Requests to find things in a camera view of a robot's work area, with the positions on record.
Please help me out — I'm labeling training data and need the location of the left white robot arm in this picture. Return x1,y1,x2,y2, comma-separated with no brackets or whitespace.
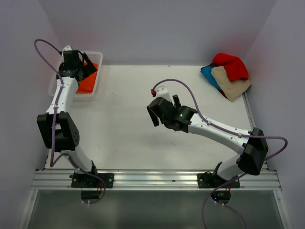
37,47,102,175

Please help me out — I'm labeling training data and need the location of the orange t shirt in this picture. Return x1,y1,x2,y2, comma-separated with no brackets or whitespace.
76,72,97,94

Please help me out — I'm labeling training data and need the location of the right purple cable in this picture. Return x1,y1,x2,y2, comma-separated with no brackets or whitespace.
152,79,288,229

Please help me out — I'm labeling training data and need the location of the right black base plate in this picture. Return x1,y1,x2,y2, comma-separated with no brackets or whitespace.
197,172,227,188

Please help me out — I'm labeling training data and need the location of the aluminium rail frame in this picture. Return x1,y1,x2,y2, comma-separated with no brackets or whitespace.
18,93,293,229

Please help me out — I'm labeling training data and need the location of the beige t shirt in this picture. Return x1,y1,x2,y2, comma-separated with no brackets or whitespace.
211,66,251,102

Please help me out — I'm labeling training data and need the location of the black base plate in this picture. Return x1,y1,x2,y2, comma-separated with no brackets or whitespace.
197,172,227,188
69,173,114,188

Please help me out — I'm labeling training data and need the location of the white plastic basket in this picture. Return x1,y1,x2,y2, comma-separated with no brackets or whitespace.
49,47,103,102

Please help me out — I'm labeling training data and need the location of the blue t shirt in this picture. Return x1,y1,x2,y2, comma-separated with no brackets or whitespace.
200,66,221,90

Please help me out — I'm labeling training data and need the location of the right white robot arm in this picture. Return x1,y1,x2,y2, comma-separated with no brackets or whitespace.
147,95,268,181

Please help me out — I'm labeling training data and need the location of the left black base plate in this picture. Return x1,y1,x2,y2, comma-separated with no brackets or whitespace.
69,173,114,188

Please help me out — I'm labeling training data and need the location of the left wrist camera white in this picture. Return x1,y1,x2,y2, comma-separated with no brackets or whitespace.
61,45,73,56

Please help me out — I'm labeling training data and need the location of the red t shirt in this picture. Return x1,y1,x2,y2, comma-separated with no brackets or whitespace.
212,53,249,82

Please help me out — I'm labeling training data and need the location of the dark maroon t shirt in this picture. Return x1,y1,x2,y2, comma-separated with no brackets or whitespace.
218,89,227,98

